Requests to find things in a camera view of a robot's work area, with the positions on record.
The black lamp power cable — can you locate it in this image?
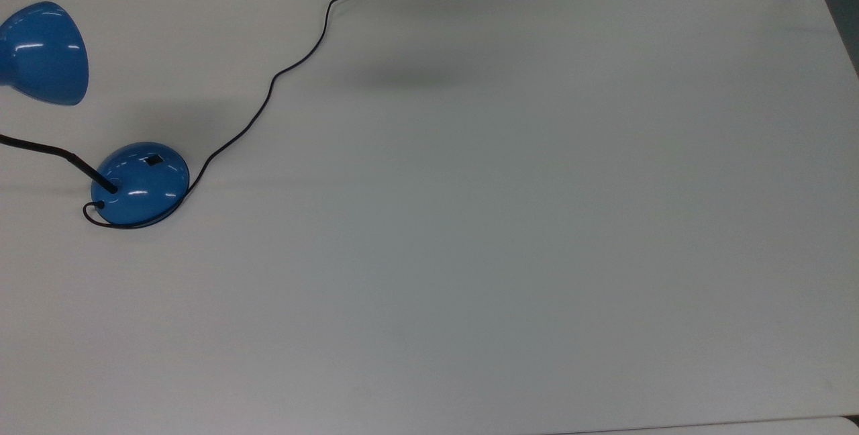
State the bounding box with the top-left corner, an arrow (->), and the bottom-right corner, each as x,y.
83,0 -> 418,229

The blue desk lamp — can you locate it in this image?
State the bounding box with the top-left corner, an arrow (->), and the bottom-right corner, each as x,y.
0,1 -> 191,228

